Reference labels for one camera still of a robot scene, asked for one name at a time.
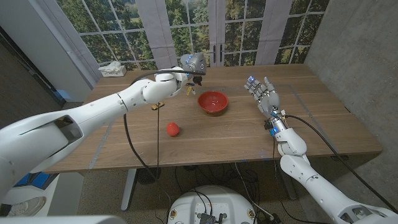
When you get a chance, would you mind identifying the white sneaker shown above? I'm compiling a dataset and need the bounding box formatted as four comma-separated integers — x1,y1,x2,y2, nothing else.
6,195,47,218

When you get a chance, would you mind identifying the blue black foot pedal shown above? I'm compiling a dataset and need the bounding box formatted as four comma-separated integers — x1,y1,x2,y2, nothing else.
14,172,60,189

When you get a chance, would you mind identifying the white tissue box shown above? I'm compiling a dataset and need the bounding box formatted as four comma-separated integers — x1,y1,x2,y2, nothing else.
98,60,127,78

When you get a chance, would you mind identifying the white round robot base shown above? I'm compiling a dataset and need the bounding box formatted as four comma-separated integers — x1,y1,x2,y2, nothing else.
167,185,257,224

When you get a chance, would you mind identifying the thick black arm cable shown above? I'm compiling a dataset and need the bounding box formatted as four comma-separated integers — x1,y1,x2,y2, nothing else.
284,114,398,214
123,68,206,218

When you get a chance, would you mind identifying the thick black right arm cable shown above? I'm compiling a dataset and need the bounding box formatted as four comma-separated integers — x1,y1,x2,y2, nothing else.
284,114,398,214

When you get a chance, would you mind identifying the black floor cable tangle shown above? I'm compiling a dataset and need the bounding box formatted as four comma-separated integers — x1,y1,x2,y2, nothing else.
174,163,261,195

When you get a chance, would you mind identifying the red tomato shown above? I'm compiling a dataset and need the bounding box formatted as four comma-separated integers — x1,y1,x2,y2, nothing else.
166,121,180,137

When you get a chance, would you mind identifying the round black floor fan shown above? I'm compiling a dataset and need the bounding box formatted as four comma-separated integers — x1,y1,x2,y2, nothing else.
136,167,162,185

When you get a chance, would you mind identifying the light blue tape piece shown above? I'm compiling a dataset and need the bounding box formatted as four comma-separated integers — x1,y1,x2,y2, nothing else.
55,89,72,100

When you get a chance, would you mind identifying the red bowl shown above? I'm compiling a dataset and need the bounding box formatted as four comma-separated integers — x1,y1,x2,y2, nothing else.
197,90,229,115

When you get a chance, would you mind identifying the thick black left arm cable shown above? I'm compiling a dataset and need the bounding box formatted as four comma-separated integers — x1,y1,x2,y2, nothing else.
123,68,206,218

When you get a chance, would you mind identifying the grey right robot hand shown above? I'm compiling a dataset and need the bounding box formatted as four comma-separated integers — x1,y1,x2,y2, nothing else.
244,75,287,128

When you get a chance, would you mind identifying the dark grey table leg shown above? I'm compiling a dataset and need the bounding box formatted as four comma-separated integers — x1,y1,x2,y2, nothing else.
276,160,298,201

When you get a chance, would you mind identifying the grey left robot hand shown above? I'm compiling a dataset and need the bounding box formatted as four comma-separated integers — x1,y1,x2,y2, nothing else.
179,52,208,75

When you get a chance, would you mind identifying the white table leg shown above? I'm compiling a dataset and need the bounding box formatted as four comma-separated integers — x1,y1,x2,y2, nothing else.
120,168,137,212

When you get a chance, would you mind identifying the printed window backdrop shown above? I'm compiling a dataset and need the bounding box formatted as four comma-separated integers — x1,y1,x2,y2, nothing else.
27,0,330,90

